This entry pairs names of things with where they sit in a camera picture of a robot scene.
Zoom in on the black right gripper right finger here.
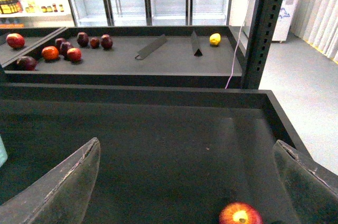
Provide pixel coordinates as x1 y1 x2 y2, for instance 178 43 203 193
273 140 337 223

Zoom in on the dark red apple pair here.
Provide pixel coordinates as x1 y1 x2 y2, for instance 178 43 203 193
55 38 73 60

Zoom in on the flat black divider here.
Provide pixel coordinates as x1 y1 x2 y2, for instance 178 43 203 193
135 34 167 60

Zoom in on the red yellow apple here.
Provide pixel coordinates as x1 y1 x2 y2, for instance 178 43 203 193
219 202 264 224

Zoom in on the white grocery shelf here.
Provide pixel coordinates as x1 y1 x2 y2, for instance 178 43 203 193
1 0 74 29

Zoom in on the light green plastic basket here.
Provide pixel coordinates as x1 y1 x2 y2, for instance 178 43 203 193
0 137 8 167

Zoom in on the small dark red apple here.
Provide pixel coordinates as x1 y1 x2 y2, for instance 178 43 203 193
90 37 100 49

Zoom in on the white curtain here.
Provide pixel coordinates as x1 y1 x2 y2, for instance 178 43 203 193
291 0 337 63

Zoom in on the dark red apple right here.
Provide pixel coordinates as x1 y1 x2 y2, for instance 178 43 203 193
101 34 113 50

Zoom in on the red apple far left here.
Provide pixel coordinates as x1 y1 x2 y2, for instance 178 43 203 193
6 33 25 49

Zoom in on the black display tray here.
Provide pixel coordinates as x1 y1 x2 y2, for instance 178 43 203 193
1 26 243 89
1 83 312 223

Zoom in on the black triangular divider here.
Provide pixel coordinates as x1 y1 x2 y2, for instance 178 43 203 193
191 31 203 57

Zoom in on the black upper display tray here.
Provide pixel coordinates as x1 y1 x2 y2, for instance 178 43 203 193
1 26 243 89

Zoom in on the dark red apple back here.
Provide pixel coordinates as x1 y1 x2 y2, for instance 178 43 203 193
77 32 89 48

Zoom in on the black perforated steel post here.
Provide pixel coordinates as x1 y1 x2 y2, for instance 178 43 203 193
241 0 283 89

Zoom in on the dark red apple front left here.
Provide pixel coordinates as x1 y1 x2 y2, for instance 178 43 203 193
16 56 38 71

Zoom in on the pink cable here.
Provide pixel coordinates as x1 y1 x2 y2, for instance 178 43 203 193
224 0 261 89

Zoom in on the yellow lemon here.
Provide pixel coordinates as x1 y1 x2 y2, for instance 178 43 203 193
209 33 221 46

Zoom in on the red apple front middle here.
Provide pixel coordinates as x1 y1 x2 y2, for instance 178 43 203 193
67 48 82 62

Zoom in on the white blue chest freezer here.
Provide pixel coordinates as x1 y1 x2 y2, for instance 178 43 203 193
242 0 298 43

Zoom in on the orange red apple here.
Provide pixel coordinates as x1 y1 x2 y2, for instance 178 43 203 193
41 46 59 61

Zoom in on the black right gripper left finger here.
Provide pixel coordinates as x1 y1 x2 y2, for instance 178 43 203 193
1 137 100 223

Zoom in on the black lower display tray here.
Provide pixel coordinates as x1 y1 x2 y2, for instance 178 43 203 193
1 83 312 223

